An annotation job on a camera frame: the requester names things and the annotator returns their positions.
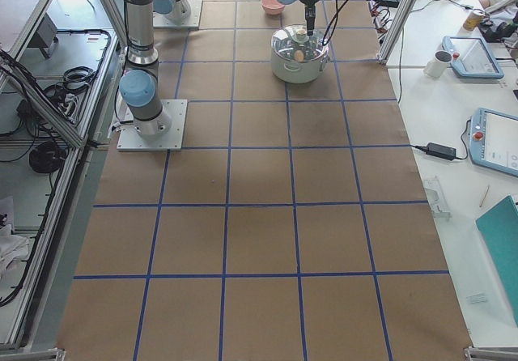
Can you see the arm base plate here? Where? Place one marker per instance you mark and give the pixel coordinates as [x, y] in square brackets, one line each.
[165, 132]
[191, 23]

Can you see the teal folder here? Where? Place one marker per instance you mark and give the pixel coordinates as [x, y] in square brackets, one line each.
[498, 227]

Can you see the glass pot lid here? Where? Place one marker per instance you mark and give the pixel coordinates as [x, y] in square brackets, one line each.
[285, 41]

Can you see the pink bowl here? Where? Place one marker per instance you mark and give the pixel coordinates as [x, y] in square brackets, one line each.
[272, 7]

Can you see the far teach pendant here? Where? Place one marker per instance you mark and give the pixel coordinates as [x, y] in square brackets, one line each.
[472, 58]

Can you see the teach pendant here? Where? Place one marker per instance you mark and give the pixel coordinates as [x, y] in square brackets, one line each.
[472, 58]
[493, 140]

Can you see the white mug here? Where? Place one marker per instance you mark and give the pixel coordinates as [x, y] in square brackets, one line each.
[438, 64]

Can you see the pale green cooking pot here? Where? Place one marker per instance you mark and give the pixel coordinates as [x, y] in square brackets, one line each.
[297, 72]

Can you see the near teach pendant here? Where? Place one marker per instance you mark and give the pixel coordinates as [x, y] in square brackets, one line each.
[493, 140]

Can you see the aluminium frame post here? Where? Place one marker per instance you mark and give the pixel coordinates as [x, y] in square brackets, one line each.
[392, 36]

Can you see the wooden stick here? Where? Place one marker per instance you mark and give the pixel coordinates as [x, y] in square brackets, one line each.
[484, 196]

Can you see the brown egg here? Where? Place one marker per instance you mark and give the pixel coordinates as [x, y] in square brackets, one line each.
[299, 55]

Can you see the clear plastic holder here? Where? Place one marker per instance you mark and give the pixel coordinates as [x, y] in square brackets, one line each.
[436, 199]

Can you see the small white label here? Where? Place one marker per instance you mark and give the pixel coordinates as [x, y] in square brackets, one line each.
[477, 298]

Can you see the yellow drink can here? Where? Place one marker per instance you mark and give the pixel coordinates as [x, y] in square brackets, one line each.
[474, 18]

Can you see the grey box on shelf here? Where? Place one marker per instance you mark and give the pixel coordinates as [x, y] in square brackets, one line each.
[45, 37]

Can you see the black power adapter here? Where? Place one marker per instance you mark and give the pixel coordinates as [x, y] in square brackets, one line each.
[439, 151]

